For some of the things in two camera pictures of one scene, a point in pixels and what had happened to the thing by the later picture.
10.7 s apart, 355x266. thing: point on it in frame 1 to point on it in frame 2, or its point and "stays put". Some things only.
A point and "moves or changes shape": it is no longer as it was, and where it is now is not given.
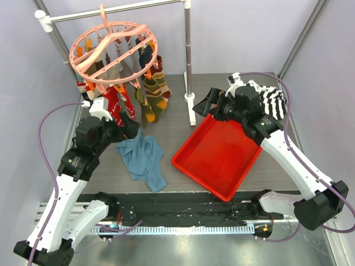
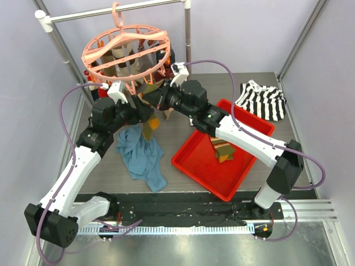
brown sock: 99,65 to 108,57
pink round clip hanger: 113,52 moves or changes shape
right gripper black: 215,100 to 161,97
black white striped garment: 273,102 stays put
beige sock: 113,72 to 130,68
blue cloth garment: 142,156 stays put
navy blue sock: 145,53 to 160,56
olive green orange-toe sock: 157,103 moves or changes shape
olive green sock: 138,94 moves or changes shape
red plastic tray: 218,156 stays put
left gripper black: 129,131 to 138,116
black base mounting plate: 189,209 stays put
